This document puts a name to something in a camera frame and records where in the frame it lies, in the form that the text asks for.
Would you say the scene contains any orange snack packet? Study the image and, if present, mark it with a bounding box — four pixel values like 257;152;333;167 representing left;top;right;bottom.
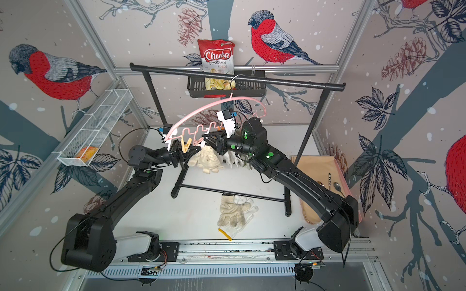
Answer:
75;146;99;164

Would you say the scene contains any dark wall basket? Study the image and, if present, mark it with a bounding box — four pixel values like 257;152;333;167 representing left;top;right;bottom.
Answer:
188;76;266;98

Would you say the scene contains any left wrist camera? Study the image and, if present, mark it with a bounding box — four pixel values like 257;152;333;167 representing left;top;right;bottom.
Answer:
158;124;173;150

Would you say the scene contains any white yellow-trim glove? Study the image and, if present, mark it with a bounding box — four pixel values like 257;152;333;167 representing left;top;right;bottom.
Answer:
217;202;258;241
222;151;252;170

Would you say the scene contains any yellow clothespin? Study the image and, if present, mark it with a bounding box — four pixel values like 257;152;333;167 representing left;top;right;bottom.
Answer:
180;136;192;154

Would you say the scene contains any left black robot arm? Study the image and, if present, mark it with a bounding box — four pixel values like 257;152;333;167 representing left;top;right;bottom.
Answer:
61;144;201;272

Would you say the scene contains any tan pink-edged placemat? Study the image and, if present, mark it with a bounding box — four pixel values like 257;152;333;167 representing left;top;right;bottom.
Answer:
291;156;357;226

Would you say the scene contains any silver spoon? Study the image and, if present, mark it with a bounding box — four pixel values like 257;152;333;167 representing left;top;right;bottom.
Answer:
333;182;343;195

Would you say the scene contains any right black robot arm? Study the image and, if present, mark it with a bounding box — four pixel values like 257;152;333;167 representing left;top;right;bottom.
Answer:
202;117;359;259

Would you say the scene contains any red cassava chips bag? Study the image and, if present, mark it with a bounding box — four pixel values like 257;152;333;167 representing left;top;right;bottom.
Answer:
197;40;235;90

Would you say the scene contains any black clothes rack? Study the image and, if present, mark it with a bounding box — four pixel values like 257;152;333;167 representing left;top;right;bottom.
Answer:
129;62;347;218

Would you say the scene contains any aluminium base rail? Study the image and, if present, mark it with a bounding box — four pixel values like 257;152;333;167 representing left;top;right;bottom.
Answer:
76;238;378;282

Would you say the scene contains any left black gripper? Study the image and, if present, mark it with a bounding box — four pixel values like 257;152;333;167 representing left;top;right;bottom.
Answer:
150;141;200;171

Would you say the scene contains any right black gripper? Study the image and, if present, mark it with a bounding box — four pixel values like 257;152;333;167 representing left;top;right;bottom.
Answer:
201;130;258;160

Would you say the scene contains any pink clip hanger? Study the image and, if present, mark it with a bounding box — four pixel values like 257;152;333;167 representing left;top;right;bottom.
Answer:
171;91;267;147

